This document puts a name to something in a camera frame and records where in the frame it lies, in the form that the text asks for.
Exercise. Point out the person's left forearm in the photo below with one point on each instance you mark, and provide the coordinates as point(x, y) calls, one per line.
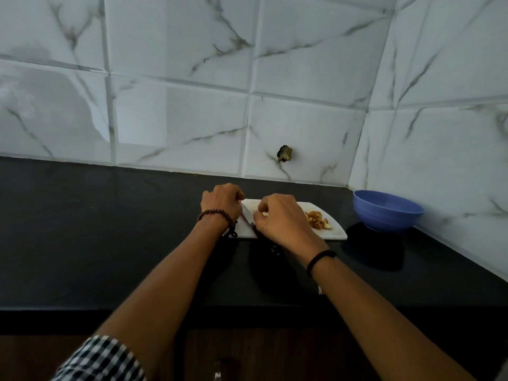
point(162, 289)

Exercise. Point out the steel kitchen knife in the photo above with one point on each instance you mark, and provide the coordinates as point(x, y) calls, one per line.
point(248, 216)

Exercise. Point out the person's left hand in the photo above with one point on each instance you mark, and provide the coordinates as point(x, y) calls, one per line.
point(222, 202)

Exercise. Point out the white cutting board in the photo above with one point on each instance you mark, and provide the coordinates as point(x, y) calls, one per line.
point(333, 232)

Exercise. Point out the brown wall pipe stub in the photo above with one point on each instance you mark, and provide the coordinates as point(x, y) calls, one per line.
point(284, 153)

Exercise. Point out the black wristband with charm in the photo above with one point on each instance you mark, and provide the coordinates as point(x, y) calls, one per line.
point(319, 257)

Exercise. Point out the black white checkered shirt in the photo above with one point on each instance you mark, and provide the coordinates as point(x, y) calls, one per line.
point(99, 361)

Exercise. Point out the person's right forearm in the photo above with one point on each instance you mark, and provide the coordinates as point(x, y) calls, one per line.
point(389, 329)

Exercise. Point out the chopped yellow food pieces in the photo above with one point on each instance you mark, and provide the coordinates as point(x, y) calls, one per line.
point(317, 220)

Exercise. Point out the person's right hand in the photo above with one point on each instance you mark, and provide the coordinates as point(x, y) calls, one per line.
point(285, 226)

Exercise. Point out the blue plastic bowl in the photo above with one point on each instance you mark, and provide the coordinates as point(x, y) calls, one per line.
point(387, 212)

